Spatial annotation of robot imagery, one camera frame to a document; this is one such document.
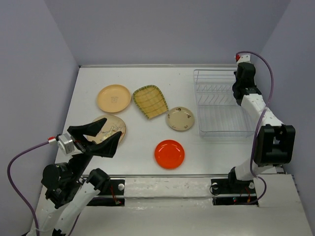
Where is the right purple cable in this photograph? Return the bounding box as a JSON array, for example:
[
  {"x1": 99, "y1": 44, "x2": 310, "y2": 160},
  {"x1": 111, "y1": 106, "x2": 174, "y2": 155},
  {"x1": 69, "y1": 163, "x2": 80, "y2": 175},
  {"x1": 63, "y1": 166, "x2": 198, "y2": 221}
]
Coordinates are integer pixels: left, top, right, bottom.
[{"x1": 235, "y1": 51, "x2": 275, "y2": 197}]

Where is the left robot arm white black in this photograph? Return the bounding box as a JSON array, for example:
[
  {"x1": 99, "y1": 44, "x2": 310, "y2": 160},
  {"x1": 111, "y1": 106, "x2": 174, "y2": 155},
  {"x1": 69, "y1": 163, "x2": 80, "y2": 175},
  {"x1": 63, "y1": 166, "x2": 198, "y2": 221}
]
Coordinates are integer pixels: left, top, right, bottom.
[{"x1": 28, "y1": 118, "x2": 122, "y2": 236}]

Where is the round yellow plate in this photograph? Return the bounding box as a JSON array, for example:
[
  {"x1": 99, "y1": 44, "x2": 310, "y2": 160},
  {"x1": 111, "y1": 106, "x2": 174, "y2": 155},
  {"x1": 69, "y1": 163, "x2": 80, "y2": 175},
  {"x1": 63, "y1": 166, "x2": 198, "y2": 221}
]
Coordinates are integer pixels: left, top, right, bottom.
[{"x1": 96, "y1": 85, "x2": 131, "y2": 113}]

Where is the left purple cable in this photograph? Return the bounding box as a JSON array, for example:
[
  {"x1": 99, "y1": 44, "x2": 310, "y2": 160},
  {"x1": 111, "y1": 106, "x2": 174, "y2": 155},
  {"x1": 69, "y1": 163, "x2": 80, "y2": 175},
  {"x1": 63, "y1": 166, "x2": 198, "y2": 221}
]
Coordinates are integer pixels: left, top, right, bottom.
[{"x1": 6, "y1": 140, "x2": 82, "y2": 236}]

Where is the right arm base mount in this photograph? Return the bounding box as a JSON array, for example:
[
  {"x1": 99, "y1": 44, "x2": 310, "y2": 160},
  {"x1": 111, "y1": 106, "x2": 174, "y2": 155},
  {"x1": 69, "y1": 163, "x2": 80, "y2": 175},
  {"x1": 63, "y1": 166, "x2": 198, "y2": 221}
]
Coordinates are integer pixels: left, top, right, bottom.
[{"x1": 209, "y1": 178, "x2": 257, "y2": 206}]

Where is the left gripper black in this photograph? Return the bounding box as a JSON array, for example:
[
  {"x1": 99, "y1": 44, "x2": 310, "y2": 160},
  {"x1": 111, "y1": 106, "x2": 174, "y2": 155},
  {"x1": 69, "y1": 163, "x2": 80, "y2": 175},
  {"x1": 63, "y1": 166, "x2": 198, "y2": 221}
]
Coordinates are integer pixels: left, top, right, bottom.
[{"x1": 69, "y1": 117, "x2": 124, "y2": 179}]

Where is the green yellow woven-pattern plate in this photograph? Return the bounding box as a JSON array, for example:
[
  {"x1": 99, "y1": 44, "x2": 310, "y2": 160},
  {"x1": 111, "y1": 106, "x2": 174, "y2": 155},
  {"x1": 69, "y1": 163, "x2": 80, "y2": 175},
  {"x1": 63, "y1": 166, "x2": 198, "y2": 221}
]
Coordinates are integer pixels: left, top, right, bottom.
[{"x1": 132, "y1": 85, "x2": 169, "y2": 119}]

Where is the small beige patterned plate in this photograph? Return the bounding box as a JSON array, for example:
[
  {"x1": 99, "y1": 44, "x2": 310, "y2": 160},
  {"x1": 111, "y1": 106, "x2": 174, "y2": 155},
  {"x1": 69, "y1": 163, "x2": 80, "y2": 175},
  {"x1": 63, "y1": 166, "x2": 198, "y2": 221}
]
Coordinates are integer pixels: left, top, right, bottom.
[{"x1": 166, "y1": 107, "x2": 195, "y2": 132}]

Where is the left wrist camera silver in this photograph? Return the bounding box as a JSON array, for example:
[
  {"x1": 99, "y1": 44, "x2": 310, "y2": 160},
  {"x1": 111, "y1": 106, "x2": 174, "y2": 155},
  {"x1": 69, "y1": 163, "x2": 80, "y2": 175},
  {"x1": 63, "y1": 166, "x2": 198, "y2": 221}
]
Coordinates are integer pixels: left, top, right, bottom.
[{"x1": 57, "y1": 133, "x2": 75, "y2": 155}]

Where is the white wire dish rack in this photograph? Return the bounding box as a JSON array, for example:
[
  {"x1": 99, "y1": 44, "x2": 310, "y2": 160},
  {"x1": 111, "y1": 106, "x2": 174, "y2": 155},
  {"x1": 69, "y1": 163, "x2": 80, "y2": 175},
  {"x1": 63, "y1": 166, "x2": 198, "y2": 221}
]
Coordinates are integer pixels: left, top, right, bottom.
[{"x1": 193, "y1": 67, "x2": 255, "y2": 139}]

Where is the purple cable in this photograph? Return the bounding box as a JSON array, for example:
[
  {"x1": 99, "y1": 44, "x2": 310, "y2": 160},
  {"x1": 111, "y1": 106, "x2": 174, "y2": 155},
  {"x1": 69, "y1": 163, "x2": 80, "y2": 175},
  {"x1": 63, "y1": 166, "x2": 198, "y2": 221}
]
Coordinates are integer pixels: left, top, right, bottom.
[
  {"x1": 235, "y1": 51, "x2": 275, "y2": 197},
  {"x1": 6, "y1": 140, "x2": 82, "y2": 236}
]

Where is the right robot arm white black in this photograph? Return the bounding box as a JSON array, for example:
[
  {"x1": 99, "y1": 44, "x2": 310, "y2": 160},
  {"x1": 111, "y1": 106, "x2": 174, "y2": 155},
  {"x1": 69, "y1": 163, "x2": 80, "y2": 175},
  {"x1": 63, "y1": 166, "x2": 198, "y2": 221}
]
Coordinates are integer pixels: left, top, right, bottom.
[{"x1": 226, "y1": 62, "x2": 296, "y2": 193}]

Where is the orange round plate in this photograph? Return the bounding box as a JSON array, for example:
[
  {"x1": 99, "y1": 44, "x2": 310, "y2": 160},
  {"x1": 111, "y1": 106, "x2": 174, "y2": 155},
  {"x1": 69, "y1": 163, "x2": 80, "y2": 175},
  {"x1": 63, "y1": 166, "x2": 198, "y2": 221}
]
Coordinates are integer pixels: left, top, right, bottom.
[{"x1": 154, "y1": 140, "x2": 185, "y2": 170}]

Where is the beige painted plate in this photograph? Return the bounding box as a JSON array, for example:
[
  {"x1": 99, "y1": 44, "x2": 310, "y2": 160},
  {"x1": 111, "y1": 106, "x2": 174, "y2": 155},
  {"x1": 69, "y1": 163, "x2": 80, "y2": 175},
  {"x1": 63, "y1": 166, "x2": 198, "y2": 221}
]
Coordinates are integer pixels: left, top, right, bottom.
[{"x1": 87, "y1": 115, "x2": 126, "y2": 144}]

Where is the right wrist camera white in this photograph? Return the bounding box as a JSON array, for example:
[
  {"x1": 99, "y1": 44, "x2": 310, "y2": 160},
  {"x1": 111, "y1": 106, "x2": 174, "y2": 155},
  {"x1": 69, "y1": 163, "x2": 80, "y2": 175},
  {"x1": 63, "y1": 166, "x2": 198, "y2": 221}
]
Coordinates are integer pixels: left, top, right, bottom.
[{"x1": 235, "y1": 53, "x2": 251, "y2": 64}]

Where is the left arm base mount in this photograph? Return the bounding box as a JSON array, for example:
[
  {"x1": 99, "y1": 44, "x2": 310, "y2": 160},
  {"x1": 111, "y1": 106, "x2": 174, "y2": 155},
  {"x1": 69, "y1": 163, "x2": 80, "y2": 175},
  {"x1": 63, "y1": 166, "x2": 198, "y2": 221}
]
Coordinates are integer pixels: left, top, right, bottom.
[{"x1": 87, "y1": 178, "x2": 126, "y2": 207}]

